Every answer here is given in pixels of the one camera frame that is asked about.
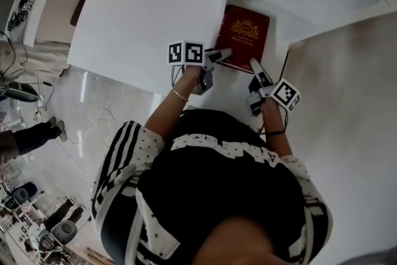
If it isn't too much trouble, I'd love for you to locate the black round-top machine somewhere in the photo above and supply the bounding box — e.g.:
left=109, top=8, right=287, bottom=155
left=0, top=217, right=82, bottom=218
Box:
left=50, top=219, right=79, bottom=245
left=7, top=81, right=42, bottom=104

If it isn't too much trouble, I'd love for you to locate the person's right forearm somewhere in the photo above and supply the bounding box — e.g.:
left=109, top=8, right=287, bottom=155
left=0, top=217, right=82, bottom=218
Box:
left=259, top=99, right=294, bottom=162

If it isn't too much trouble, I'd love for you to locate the white low cabinet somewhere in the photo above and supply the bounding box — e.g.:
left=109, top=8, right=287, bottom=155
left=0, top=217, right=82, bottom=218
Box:
left=23, top=0, right=79, bottom=48

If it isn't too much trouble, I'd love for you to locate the black and white patterned shirt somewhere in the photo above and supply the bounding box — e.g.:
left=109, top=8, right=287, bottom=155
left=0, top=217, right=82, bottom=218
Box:
left=91, top=108, right=334, bottom=265

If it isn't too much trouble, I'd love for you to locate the white floor cable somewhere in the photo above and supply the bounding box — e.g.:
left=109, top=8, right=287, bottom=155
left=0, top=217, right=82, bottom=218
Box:
left=56, top=107, right=117, bottom=147

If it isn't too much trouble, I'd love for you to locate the maroon hardcover book gold print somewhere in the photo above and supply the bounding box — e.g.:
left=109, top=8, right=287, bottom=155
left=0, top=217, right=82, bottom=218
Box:
left=215, top=4, right=270, bottom=74

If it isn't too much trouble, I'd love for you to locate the white cabinet desk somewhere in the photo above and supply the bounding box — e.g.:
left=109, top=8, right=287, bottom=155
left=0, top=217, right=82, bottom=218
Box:
left=66, top=0, right=291, bottom=134

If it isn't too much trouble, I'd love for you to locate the brown wooden panel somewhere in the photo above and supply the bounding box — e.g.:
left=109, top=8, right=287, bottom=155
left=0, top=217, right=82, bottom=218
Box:
left=69, top=0, right=87, bottom=27

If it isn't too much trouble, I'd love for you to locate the idle hand-held gripper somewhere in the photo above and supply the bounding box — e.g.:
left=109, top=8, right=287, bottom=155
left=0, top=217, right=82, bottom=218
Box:
left=7, top=0, right=35, bottom=32

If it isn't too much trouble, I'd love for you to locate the beige fabric cover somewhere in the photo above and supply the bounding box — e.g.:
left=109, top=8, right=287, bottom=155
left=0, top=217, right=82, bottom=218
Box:
left=0, top=40, right=73, bottom=79

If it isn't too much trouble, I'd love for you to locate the black floor cable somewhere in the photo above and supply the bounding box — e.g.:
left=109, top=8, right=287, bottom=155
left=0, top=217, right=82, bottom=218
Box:
left=30, top=80, right=56, bottom=113

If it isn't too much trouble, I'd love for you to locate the gold bracelet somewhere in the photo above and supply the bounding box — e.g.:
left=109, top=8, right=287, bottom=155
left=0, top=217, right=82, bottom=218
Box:
left=172, top=88, right=190, bottom=102

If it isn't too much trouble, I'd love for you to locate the person's left forearm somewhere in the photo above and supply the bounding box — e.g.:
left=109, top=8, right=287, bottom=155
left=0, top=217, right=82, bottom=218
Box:
left=145, top=65, right=202, bottom=142

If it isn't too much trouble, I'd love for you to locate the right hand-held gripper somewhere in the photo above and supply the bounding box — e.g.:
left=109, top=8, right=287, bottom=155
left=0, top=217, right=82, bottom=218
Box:
left=246, top=58, right=301, bottom=117

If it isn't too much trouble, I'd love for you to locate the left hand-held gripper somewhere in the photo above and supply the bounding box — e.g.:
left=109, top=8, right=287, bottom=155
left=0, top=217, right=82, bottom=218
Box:
left=167, top=40, right=234, bottom=94

